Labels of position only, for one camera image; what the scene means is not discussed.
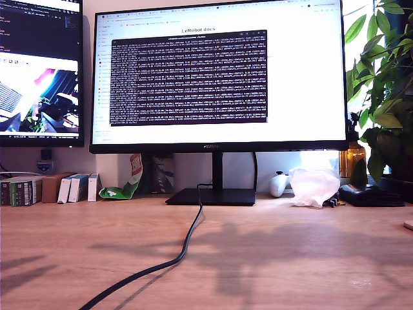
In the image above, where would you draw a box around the dark patterned box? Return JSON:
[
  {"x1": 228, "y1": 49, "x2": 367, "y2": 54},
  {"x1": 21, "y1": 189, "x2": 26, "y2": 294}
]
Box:
[{"x1": 141, "y1": 152, "x2": 176, "y2": 194}]

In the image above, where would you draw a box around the white game controller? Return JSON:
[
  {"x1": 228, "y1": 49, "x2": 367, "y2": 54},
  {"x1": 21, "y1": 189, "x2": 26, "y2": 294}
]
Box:
[{"x1": 269, "y1": 170, "x2": 290, "y2": 198}]

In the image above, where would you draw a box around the green red snack bag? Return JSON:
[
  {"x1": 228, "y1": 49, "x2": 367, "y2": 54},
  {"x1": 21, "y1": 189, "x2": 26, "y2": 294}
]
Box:
[{"x1": 98, "y1": 153, "x2": 144, "y2": 200}]

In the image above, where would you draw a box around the crumpled white plastic bag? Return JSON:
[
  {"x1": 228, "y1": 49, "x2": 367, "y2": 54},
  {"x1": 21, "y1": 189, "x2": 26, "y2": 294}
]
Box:
[{"x1": 288, "y1": 167, "x2": 341, "y2": 209}]

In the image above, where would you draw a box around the large black Huawei monitor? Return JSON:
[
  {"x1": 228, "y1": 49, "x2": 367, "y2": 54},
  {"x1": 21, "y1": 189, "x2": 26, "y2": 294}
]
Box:
[{"x1": 88, "y1": 0, "x2": 350, "y2": 207}]

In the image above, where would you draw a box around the small white blue box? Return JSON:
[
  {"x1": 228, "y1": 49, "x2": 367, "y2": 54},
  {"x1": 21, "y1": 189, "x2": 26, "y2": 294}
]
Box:
[
  {"x1": 87, "y1": 173, "x2": 103, "y2": 203},
  {"x1": 68, "y1": 174, "x2": 91, "y2": 203},
  {"x1": 57, "y1": 178, "x2": 72, "y2": 204}
]

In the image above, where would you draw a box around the amber glass bottle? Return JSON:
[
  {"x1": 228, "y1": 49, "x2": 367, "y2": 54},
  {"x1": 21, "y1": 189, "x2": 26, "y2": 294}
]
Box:
[{"x1": 338, "y1": 112, "x2": 368, "y2": 178}]

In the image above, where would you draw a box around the brown cardboard box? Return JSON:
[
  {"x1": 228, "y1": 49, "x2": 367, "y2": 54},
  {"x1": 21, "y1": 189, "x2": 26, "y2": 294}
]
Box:
[{"x1": 41, "y1": 172, "x2": 78, "y2": 203}]

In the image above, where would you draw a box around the black leather wallet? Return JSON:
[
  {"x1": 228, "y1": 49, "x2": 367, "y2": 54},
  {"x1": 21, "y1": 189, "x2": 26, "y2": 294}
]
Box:
[{"x1": 338, "y1": 183, "x2": 406, "y2": 207}]

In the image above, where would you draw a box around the green leafy houseplant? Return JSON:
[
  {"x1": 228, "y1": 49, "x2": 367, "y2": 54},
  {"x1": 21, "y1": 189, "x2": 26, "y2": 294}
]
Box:
[{"x1": 344, "y1": 0, "x2": 413, "y2": 185}]

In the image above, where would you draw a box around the bright green printed box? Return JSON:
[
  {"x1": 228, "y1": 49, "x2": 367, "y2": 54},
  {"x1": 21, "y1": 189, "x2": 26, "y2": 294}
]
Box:
[{"x1": 10, "y1": 180, "x2": 43, "y2": 207}]

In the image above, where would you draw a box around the black plant pot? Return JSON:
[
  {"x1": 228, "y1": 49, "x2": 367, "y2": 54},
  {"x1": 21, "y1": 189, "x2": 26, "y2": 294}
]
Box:
[{"x1": 379, "y1": 176, "x2": 413, "y2": 204}]

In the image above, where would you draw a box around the dark green printed box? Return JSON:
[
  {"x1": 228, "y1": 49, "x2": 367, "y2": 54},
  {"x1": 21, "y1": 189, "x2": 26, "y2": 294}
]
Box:
[{"x1": 0, "y1": 180, "x2": 13, "y2": 207}]

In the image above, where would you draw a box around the black monitor with dark screen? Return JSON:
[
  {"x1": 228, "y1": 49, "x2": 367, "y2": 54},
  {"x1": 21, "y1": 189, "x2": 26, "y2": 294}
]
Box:
[{"x1": 0, "y1": 0, "x2": 85, "y2": 148}]

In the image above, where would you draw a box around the thick black table cable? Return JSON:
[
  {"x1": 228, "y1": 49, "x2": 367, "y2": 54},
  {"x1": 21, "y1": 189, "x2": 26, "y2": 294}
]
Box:
[{"x1": 79, "y1": 183, "x2": 214, "y2": 310}]

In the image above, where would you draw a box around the thin white cable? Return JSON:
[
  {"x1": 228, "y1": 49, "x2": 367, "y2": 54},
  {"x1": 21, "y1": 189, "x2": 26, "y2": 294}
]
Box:
[{"x1": 0, "y1": 170, "x2": 43, "y2": 179}]

